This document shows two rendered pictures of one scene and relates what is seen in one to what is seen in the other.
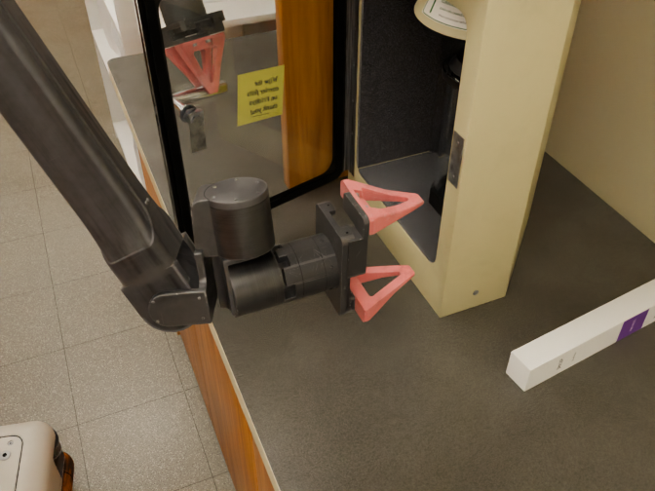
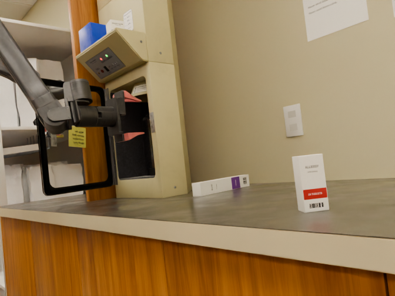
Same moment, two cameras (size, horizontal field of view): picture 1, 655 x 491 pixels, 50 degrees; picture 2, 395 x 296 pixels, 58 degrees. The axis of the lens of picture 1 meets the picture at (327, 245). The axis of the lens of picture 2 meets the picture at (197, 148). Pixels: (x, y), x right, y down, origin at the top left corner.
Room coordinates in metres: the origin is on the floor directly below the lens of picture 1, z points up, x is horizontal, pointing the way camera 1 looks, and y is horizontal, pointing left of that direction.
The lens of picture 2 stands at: (-0.52, 0.11, 1.04)
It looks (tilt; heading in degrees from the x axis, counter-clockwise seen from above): 2 degrees up; 341
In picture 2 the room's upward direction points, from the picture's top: 6 degrees counter-clockwise
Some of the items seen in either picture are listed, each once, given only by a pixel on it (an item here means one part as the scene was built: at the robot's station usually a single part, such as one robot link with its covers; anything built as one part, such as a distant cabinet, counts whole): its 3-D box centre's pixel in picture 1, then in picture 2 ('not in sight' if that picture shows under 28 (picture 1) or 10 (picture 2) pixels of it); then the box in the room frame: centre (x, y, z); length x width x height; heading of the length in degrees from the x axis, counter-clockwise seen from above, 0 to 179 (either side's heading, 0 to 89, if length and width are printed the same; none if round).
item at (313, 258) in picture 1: (310, 265); (106, 116); (0.51, 0.02, 1.20); 0.07 x 0.07 x 0.10; 23
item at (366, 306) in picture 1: (373, 272); (129, 128); (0.53, -0.05, 1.17); 0.09 x 0.07 x 0.07; 113
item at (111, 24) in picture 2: not in sight; (115, 31); (0.75, -0.07, 1.54); 0.05 x 0.05 x 0.06; 13
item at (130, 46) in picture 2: not in sight; (109, 58); (0.80, -0.04, 1.46); 0.32 x 0.11 x 0.10; 23
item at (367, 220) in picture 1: (377, 220); (127, 105); (0.54, -0.05, 1.24); 0.09 x 0.07 x 0.07; 113
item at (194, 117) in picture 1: (195, 130); (52, 138); (0.79, 0.17, 1.18); 0.02 x 0.02 x 0.06; 38
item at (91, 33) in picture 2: not in sight; (97, 40); (0.88, -0.01, 1.56); 0.10 x 0.10 x 0.09; 23
